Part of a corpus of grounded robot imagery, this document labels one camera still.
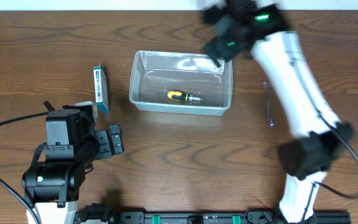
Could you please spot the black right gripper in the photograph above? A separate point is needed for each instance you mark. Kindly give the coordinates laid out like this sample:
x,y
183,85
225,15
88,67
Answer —
x,y
220,43

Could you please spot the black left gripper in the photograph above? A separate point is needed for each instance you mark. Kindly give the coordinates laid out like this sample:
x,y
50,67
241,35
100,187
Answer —
x,y
103,144

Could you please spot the yellow black stubby screwdriver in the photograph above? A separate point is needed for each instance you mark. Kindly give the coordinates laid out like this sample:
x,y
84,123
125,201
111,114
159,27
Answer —
x,y
184,96

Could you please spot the thin metal wrench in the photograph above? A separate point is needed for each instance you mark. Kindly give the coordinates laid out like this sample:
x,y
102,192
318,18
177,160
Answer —
x,y
271,121

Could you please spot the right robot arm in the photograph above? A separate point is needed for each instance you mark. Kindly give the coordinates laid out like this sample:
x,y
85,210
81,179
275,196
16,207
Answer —
x,y
266,35

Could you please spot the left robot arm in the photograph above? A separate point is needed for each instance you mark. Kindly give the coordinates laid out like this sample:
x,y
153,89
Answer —
x,y
60,165

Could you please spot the clear plastic container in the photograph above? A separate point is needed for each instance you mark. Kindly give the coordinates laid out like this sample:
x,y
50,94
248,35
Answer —
x,y
154,74

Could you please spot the blue white cardboard box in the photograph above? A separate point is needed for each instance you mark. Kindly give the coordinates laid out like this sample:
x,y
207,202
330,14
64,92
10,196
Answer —
x,y
101,89

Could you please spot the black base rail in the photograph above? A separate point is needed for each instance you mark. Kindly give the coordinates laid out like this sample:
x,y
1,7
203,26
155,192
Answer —
x,y
197,217

